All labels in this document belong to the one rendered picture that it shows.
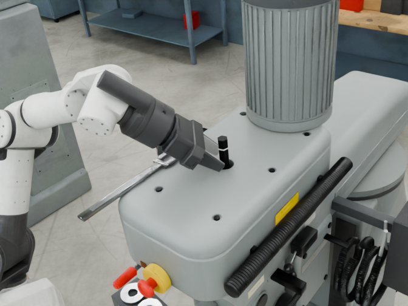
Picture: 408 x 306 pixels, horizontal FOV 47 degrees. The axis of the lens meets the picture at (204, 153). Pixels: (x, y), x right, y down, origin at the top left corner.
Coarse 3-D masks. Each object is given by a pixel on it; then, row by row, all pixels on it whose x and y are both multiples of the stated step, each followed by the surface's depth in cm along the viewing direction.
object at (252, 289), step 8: (312, 216) 112; (304, 224) 110; (312, 224) 114; (296, 232) 108; (288, 240) 106; (288, 248) 107; (280, 256) 105; (272, 264) 102; (280, 264) 106; (264, 272) 100; (272, 272) 104; (256, 280) 99; (264, 280) 102; (248, 288) 97; (256, 288) 100; (240, 296) 96; (248, 296) 98; (240, 304) 98
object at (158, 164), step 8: (160, 160) 99; (168, 160) 99; (176, 160) 100; (152, 168) 97; (160, 168) 98; (136, 176) 96; (144, 176) 95; (128, 184) 94; (136, 184) 94; (112, 192) 92; (120, 192) 92; (104, 200) 90; (112, 200) 91; (88, 208) 89; (96, 208) 89; (80, 216) 87; (88, 216) 87
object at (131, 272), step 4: (136, 264) 102; (128, 268) 100; (132, 268) 100; (136, 268) 101; (124, 272) 100; (128, 272) 100; (132, 272) 100; (136, 272) 100; (120, 276) 99; (124, 276) 99; (128, 276) 99; (132, 276) 100; (116, 280) 98; (120, 280) 98; (124, 280) 99; (128, 280) 99; (116, 284) 98; (120, 284) 98; (124, 284) 99; (116, 288) 98
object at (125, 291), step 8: (136, 280) 177; (128, 288) 172; (136, 288) 172; (112, 296) 172; (120, 296) 171; (128, 296) 169; (136, 296) 169; (120, 304) 169; (128, 304) 168; (136, 304) 168; (144, 304) 166; (152, 304) 166; (160, 304) 165
